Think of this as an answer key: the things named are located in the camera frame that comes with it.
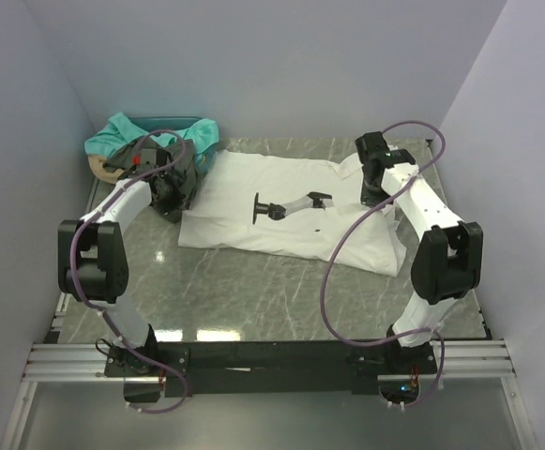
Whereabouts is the white polo shirt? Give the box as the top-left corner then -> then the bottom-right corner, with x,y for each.
178,150 -> 406,277

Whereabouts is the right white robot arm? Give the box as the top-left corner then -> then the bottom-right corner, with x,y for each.
356,131 -> 483,371

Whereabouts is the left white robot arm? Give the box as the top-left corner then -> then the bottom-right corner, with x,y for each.
57,149 -> 201,365

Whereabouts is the dark grey t shirt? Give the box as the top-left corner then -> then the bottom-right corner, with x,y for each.
103,136 -> 204,222

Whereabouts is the teal plastic basket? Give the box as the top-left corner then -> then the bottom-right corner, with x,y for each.
129,116 -> 202,135

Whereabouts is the teal t shirt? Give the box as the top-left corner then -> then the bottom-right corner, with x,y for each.
84,112 -> 220,173

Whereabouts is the black base beam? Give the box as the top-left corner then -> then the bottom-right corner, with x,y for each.
104,340 -> 441,403

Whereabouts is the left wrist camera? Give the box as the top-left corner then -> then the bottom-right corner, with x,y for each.
132,148 -> 159,170

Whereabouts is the aluminium frame rail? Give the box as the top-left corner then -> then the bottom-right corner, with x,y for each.
0,140 -> 520,450

